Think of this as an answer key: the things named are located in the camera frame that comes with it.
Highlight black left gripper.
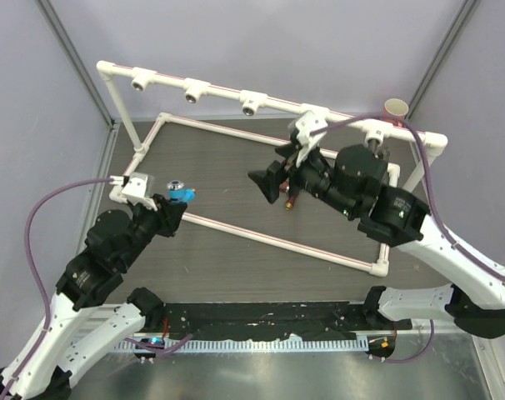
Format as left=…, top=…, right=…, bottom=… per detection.
left=119, top=192, right=188, bottom=268

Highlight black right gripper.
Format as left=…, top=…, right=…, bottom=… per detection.
left=249, top=138, right=358, bottom=218

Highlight blue plastic faucet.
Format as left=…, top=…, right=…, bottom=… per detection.
left=167, top=180, right=196, bottom=203

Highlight white PVC pipe frame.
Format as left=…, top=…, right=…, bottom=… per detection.
left=96, top=61, right=448, bottom=278

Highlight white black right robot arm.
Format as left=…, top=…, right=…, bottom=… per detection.
left=247, top=144, right=505, bottom=339

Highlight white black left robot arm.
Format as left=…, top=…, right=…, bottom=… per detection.
left=0, top=194, right=188, bottom=399

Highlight brown plastic faucet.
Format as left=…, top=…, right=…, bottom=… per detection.
left=279, top=181, right=300, bottom=211

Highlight grey plastic faucet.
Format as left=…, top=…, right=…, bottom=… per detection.
left=367, top=139, right=390, bottom=161

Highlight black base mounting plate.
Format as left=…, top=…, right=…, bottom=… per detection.
left=141, top=302, right=395, bottom=342

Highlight pink ceramic mug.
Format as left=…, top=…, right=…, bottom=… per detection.
left=381, top=97, right=409, bottom=127

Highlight aluminium corner profile left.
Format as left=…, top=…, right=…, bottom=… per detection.
left=33, top=0, right=115, bottom=129

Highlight aluminium corner profile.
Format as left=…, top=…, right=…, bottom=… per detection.
left=33, top=0, right=115, bottom=129
left=407, top=0, right=481, bottom=119

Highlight aluminium corner profile right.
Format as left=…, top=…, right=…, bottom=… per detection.
left=407, top=0, right=481, bottom=119

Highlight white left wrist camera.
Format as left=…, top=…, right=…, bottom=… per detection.
left=110, top=172, right=157, bottom=211

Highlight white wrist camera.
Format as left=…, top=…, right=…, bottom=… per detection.
left=110, top=172, right=157, bottom=211
left=288, top=111, right=328, bottom=167

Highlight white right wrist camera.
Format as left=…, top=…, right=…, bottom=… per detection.
left=288, top=111, right=328, bottom=167

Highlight slotted cable duct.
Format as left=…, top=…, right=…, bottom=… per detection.
left=110, top=336, right=370, bottom=353

